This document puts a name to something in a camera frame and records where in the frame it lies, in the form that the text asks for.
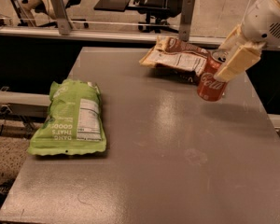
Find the metal bracket post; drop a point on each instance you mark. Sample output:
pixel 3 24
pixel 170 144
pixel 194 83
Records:
pixel 186 19
pixel 63 23

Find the black office chair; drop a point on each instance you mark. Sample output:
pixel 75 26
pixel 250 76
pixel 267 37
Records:
pixel 157 12

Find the white rail left of table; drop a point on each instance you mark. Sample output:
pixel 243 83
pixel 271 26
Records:
pixel 19 98

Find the brown chip bag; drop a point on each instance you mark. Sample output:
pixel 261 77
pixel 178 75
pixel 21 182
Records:
pixel 183 58

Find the person sitting in background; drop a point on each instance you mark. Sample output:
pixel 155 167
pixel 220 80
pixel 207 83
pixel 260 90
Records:
pixel 43 0

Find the right metal bracket post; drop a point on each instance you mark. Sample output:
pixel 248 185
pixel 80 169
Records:
pixel 186 19

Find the metal rail behind table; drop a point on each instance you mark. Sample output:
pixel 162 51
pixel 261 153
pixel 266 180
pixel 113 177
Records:
pixel 97 36

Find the left metal bracket post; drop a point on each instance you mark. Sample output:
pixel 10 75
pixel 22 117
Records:
pixel 63 23

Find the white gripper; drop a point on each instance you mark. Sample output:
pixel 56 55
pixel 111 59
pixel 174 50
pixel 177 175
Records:
pixel 265 21

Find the green chip bag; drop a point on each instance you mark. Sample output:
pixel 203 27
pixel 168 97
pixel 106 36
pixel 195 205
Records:
pixel 73 125

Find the red coke can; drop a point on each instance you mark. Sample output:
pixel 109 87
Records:
pixel 209 88

